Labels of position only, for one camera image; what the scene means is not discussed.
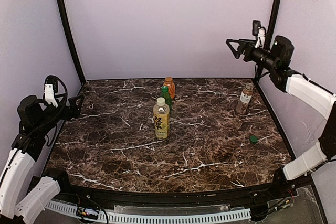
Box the coffee latte bottle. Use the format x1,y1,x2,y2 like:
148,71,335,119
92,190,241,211
236,83,254,114

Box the yellow tea bottle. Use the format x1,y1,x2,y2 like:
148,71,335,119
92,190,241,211
153,97,170,140

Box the green bottle cap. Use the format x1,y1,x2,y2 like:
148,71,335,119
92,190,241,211
249,135,258,144

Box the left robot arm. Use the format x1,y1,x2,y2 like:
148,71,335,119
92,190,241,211
1,94,84,223

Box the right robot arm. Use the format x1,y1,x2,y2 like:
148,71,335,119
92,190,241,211
226,35,335,181

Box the orange drink bottle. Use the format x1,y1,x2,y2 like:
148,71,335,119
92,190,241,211
164,77,175,100

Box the green soda bottle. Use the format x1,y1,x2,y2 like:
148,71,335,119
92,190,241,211
161,86,172,110

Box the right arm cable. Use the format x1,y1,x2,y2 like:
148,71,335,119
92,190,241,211
254,62,271,82

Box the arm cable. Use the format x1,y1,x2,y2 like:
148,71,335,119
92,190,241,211
10,76,69,151
254,62,271,82

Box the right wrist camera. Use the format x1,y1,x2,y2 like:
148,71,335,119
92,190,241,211
252,20,266,48

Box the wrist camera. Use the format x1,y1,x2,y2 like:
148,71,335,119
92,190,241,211
44,75,59,108
252,20,266,48

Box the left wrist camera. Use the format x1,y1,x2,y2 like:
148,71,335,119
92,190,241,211
44,75,59,108

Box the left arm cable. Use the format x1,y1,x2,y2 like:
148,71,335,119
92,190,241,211
10,76,69,151

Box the right black frame post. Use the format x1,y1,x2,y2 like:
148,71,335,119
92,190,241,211
253,0,286,80

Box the black frame post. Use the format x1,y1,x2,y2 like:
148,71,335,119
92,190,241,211
56,0,86,85
253,0,286,80

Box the left black frame post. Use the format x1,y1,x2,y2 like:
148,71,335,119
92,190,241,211
56,0,86,85

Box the white slotted cable duct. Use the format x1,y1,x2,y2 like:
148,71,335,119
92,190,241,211
45,199,251,223

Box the black front rail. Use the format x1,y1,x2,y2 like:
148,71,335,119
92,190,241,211
55,169,298,210

